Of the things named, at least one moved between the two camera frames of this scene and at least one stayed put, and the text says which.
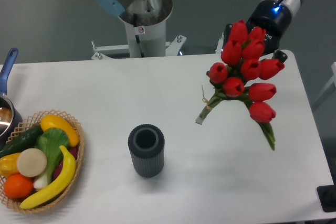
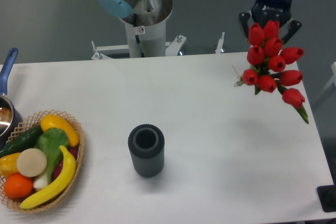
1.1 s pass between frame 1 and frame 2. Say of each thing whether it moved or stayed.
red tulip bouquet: moved
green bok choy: stayed
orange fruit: stayed
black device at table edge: stayed
